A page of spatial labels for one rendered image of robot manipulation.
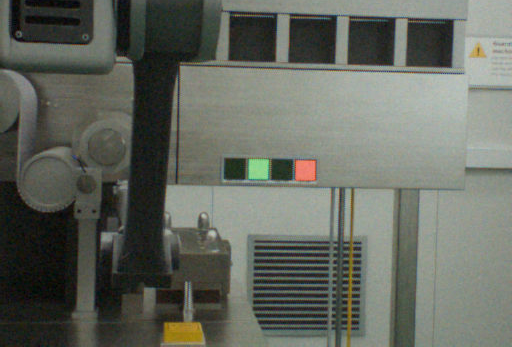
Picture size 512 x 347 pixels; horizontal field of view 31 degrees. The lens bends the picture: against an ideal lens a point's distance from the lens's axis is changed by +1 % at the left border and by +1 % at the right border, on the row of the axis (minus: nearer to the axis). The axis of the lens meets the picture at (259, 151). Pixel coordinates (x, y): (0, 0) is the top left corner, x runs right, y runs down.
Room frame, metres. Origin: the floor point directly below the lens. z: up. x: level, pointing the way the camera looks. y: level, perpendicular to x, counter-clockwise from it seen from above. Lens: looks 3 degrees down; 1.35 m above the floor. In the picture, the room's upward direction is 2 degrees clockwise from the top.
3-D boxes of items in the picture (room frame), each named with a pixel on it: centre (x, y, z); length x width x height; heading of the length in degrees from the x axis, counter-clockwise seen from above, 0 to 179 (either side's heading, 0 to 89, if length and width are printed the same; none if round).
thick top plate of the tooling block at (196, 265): (2.10, 0.16, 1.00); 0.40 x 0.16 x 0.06; 7
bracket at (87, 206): (1.87, 0.35, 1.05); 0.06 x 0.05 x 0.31; 7
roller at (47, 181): (2.02, 0.45, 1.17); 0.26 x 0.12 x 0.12; 7
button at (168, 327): (1.70, 0.14, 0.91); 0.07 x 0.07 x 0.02; 7
